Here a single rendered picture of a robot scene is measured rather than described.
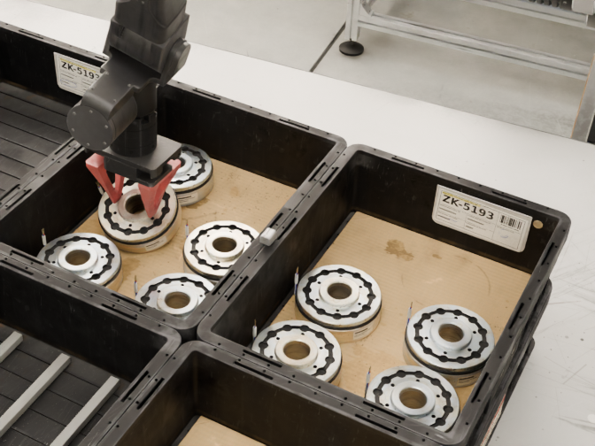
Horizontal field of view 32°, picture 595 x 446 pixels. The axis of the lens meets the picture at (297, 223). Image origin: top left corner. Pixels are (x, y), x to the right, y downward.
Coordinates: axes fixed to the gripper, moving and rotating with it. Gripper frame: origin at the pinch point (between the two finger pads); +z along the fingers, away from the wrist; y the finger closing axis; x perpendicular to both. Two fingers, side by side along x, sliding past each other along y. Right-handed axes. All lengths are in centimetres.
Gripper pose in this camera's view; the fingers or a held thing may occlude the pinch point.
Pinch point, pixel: (134, 203)
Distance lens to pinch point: 131.8
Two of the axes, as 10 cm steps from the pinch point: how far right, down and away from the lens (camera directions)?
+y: 8.9, 3.5, -3.1
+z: -0.8, 7.7, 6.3
